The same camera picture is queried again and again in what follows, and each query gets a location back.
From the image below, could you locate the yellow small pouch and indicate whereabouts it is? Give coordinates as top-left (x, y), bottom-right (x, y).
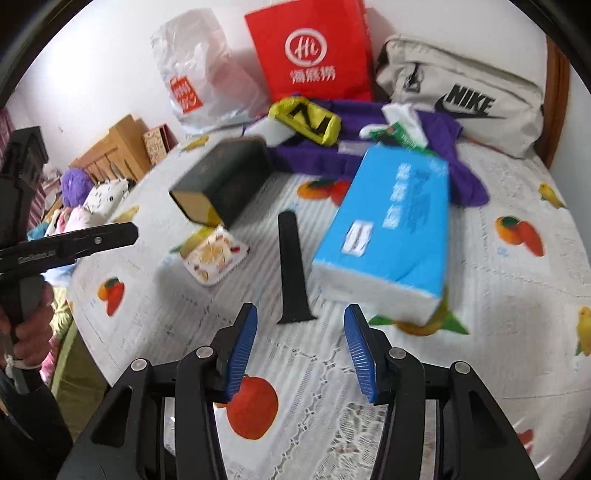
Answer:
top-left (267, 96), bottom-right (342, 147)

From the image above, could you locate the white mesh cloth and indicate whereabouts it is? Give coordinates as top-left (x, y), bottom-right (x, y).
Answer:
top-left (243, 116), bottom-right (297, 148)

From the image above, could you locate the person's left hand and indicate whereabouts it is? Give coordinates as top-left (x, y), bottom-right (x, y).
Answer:
top-left (14, 282), bottom-right (54, 367)

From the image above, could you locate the purple plush toy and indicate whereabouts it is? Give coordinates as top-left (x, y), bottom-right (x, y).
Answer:
top-left (61, 168), bottom-right (94, 208)

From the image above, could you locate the wooden chair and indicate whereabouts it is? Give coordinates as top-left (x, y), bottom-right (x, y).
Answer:
top-left (69, 115), bottom-right (152, 184)

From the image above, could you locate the fruit print tablecloth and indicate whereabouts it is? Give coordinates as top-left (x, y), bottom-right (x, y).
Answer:
top-left (68, 141), bottom-right (590, 479)

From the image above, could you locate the fruit pattern small packet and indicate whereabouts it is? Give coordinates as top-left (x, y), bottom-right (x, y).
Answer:
top-left (175, 226), bottom-right (249, 287)

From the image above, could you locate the brown patterned box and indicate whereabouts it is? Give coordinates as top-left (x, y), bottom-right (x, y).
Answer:
top-left (142, 124), bottom-right (178, 165)

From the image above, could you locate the black watch band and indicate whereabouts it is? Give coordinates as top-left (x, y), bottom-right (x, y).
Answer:
top-left (277, 210), bottom-right (317, 325)

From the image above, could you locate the blue tissue pack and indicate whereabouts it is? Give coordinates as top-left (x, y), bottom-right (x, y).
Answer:
top-left (311, 145), bottom-right (450, 327)

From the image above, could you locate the dark green tea tin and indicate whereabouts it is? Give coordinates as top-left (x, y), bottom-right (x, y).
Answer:
top-left (169, 136), bottom-right (273, 227)

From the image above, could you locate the white plastic shopping bag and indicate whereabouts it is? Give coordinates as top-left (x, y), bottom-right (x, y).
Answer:
top-left (150, 9), bottom-right (269, 135)

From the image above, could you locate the green small packet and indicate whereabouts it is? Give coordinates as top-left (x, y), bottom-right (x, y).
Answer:
top-left (370, 123), bottom-right (427, 151)

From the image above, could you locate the purple towel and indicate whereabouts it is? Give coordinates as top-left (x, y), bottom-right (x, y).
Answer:
top-left (266, 100), bottom-right (490, 207)

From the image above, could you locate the grey Nike bag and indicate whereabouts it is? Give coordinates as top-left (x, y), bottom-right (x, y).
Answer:
top-left (376, 35), bottom-right (544, 158)

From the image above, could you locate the red paper shopping bag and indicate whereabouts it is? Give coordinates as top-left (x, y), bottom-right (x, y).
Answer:
top-left (245, 1), bottom-right (374, 101)

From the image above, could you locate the wooden door frame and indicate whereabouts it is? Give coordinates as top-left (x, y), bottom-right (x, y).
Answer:
top-left (535, 37), bottom-right (571, 169)

